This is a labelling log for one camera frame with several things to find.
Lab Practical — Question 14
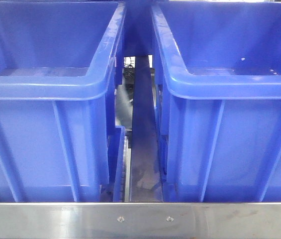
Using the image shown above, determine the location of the blue plastic bin rear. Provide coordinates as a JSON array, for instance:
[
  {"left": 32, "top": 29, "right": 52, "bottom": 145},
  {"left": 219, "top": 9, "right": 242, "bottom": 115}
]
[{"left": 124, "top": 0, "right": 154, "bottom": 57}]

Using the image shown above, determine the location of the blue plastic bin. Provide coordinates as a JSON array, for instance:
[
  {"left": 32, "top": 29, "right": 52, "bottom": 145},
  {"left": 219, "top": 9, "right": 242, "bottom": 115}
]
[
  {"left": 124, "top": 0, "right": 154, "bottom": 57},
  {"left": 0, "top": 0, "right": 126, "bottom": 203},
  {"left": 151, "top": 1, "right": 281, "bottom": 203}
]

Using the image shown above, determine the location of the blue plastic bin right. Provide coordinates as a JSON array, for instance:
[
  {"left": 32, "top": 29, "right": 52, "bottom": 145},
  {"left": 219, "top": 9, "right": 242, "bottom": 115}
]
[{"left": 151, "top": 1, "right": 281, "bottom": 203}]

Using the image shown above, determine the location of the blue plastic bin left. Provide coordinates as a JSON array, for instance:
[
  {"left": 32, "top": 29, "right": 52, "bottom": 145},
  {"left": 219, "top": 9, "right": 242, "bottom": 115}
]
[{"left": 0, "top": 0, "right": 126, "bottom": 203}]

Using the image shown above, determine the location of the roller conveyor rail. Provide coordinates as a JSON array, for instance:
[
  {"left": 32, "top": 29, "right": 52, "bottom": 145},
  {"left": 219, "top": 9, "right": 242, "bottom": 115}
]
[{"left": 122, "top": 130, "right": 131, "bottom": 202}]

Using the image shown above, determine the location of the steel shelf front rail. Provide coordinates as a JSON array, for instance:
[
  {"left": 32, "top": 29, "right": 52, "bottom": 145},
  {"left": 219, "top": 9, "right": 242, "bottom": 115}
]
[{"left": 0, "top": 203, "right": 281, "bottom": 239}]

